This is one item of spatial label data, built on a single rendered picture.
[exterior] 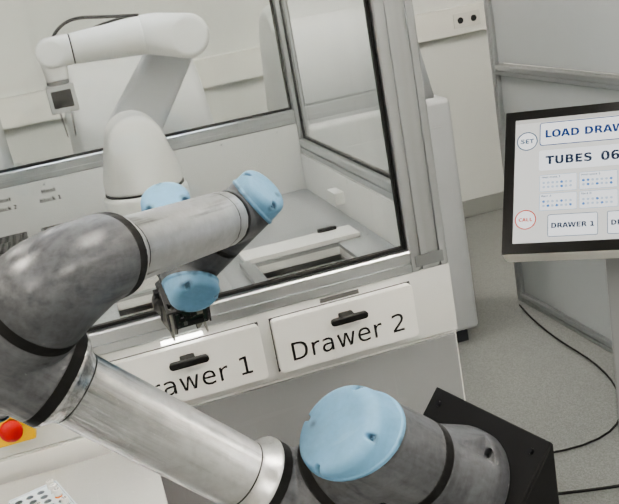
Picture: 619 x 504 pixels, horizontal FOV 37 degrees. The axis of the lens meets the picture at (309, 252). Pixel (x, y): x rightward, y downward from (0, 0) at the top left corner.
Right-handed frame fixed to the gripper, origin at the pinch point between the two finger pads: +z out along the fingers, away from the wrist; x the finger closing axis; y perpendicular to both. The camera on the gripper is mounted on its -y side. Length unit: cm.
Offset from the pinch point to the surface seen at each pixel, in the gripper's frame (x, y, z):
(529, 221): 69, -1, 0
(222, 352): 5.8, 0.2, 12.3
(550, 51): 162, -127, 79
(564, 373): 136, -40, 152
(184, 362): -1.7, 2.2, 8.9
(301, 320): 22.0, -0.7, 10.8
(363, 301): 34.8, -0.8, 10.6
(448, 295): 53, 0, 15
